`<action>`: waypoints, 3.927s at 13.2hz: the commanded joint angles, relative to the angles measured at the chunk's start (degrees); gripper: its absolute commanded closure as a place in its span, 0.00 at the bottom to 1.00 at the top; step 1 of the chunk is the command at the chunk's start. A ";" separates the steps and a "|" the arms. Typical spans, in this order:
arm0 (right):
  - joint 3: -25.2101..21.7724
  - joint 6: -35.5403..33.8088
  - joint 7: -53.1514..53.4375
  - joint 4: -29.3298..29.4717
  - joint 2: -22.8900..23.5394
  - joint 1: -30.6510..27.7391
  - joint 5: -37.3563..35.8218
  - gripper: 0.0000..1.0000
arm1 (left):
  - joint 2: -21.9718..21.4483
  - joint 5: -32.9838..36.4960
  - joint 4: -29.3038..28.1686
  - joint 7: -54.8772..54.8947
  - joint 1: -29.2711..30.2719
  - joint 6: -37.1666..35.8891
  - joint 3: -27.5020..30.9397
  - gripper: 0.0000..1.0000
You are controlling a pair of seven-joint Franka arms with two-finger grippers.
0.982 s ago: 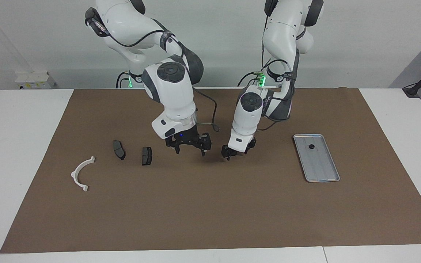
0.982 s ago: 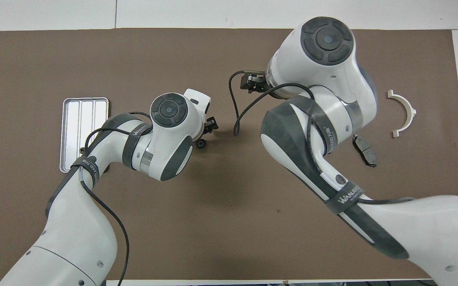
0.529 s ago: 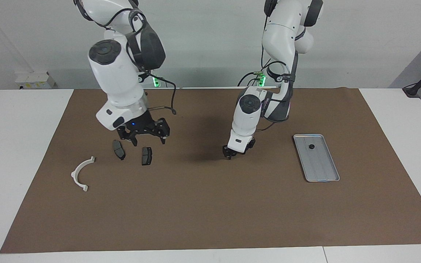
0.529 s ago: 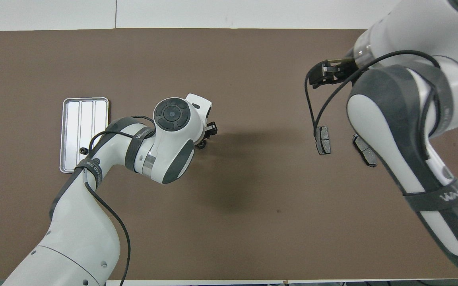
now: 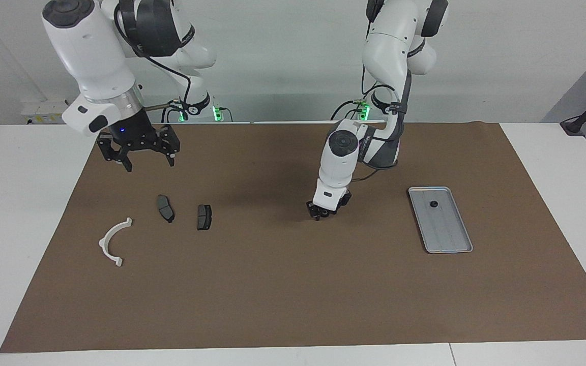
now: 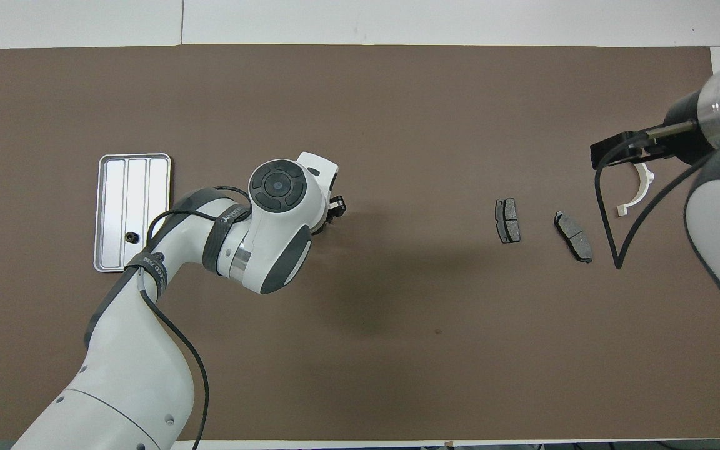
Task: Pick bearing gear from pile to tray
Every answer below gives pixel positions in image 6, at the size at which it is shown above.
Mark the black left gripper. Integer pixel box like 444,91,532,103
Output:
319,195,348,234

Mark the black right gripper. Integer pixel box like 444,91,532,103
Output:
589,92,714,171

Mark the silver ribbed metal tray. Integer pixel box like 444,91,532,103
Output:
93,152,172,273

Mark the angled dark grey brake pad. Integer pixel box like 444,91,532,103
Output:
554,211,594,264

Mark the rectangular dark grey brake pad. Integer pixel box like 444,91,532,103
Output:
495,198,521,245

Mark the brown paper table mat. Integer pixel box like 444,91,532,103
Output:
0,44,720,442

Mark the white semicircular plastic bracket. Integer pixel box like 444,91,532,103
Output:
615,161,656,218

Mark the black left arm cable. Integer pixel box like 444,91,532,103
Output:
126,185,252,450

